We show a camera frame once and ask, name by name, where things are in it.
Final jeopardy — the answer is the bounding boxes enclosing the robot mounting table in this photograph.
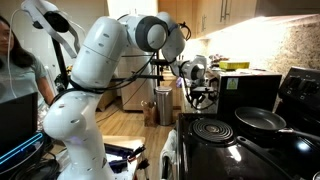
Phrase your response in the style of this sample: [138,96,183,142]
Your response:
[53,134,148,180]

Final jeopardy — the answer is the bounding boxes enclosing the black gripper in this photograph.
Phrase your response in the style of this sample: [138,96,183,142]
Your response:
[189,84,216,109]

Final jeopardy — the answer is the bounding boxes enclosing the steel trash can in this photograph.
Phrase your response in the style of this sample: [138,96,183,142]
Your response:
[155,85,175,127]

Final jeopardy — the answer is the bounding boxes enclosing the black electric stove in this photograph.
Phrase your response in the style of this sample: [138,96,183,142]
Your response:
[175,66,320,180]

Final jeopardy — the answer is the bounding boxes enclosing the person in grey shirt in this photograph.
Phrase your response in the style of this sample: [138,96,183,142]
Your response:
[0,14,56,107]

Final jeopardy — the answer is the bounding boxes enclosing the grey frying pan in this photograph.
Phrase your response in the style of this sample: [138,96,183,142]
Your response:
[233,106,320,143]

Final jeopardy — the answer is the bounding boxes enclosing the yellow sponge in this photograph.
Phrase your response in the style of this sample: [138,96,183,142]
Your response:
[218,60,251,71]

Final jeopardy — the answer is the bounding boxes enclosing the black saucepan with lid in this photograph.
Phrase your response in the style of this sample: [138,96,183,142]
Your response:
[235,135,320,180]

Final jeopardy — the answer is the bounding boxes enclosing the white hanging towel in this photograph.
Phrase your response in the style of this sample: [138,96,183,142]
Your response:
[158,128,180,180]

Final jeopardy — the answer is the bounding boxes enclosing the wooden upper cabinets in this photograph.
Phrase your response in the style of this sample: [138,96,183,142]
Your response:
[157,0,258,38]

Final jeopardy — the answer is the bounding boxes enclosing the stainless steel refrigerator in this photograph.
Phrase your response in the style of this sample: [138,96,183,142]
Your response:
[115,46,162,112]

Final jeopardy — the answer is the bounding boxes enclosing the white headset cable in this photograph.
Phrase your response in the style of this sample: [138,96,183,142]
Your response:
[7,8,23,100]

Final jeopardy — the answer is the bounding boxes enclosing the large coil burner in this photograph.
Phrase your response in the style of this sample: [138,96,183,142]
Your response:
[187,117,237,147]

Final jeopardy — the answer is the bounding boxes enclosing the white VR headset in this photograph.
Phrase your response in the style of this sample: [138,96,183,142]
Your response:
[20,0,82,60]

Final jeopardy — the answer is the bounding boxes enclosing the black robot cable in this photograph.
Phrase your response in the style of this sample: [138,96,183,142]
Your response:
[49,49,158,101]

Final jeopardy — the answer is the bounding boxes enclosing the black microwave oven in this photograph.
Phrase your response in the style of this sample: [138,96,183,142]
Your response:
[215,69,283,123]

